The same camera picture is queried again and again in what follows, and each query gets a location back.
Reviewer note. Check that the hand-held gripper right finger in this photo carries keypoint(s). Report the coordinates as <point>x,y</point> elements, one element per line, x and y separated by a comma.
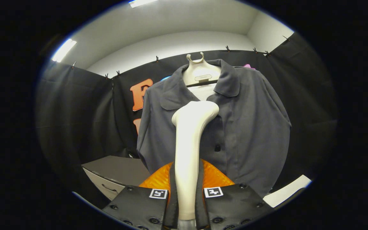
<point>200,207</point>

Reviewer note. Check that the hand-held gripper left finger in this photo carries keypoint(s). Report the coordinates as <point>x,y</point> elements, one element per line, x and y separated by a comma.
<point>173,210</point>

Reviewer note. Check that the grey button shirt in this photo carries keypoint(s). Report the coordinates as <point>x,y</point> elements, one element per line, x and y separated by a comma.
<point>251,127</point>

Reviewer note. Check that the grey drawer cabinet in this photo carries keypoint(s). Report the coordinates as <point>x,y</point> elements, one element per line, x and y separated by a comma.
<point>117,169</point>

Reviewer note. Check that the white side table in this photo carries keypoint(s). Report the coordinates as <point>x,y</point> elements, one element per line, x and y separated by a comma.
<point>286,191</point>

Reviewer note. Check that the black backdrop cloth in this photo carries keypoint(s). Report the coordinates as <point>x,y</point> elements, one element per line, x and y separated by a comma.
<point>75,111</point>

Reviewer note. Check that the narrow ceiling light strip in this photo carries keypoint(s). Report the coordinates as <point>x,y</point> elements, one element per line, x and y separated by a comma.
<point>63,50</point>

